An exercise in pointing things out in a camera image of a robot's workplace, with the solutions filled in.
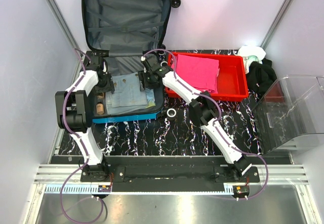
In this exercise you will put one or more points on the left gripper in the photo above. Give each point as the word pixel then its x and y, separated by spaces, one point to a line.
pixel 109 87

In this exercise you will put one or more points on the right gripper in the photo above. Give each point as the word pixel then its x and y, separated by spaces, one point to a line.
pixel 142 76

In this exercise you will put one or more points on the light blue denim garment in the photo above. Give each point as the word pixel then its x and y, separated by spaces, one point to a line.
pixel 126 84

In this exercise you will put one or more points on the blue hard-shell suitcase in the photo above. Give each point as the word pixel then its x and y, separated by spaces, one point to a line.
pixel 121 31

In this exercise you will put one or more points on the magenta cloth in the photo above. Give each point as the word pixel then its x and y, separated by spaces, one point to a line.
pixel 200 73

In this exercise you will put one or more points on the light blue t-shirt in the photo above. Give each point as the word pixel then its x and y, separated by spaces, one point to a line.
pixel 151 100

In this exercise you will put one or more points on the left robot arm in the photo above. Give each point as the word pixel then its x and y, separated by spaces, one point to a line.
pixel 75 106

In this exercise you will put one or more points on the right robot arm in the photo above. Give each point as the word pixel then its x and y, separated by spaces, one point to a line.
pixel 203 112

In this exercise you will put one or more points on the beige foundation bottle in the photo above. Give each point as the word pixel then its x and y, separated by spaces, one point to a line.
pixel 100 108

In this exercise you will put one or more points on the red plastic bin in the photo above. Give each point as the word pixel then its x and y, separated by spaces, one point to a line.
pixel 231 80

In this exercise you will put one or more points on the white cloth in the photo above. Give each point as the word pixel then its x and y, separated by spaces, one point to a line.
pixel 251 54

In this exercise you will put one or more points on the black cloth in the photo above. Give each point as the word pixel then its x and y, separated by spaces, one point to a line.
pixel 261 76

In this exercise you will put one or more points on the clear plastic container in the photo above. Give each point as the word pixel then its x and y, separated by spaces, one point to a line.
pixel 289 117

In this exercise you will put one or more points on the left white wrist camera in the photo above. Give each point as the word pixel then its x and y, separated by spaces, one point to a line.
pixel 105 67

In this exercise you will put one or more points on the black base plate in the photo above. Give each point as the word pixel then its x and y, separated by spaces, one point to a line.
pixel 140 185

